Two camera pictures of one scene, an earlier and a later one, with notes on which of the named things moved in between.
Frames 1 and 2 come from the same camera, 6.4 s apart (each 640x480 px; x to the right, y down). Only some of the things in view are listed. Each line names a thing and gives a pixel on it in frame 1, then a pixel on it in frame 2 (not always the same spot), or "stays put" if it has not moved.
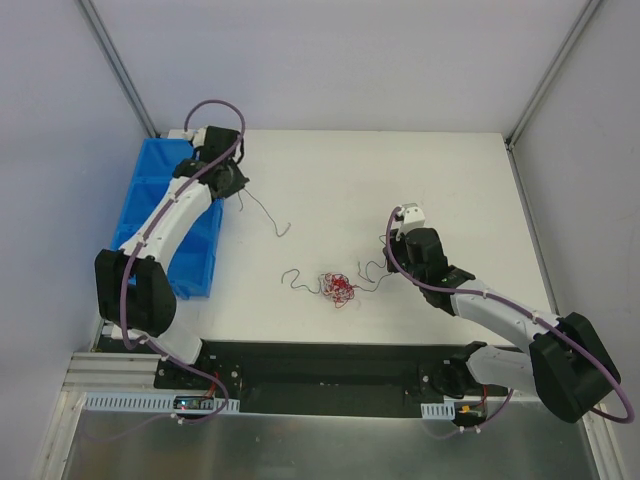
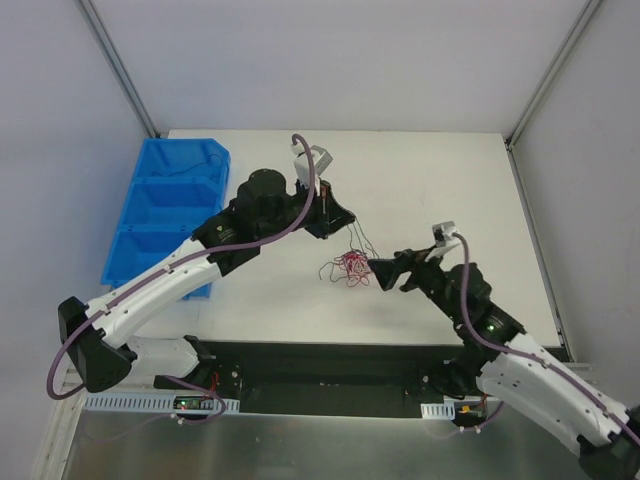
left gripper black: x=236 y=181 to x=325 y=212
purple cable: x=354 y=285 to x=366 y=236
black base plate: x=318 y=377 stays put
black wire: x=337 y=286 to x=357 y=267
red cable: x=339 y=288 to x=356 y=266
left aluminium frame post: x=100 y=32 stays put
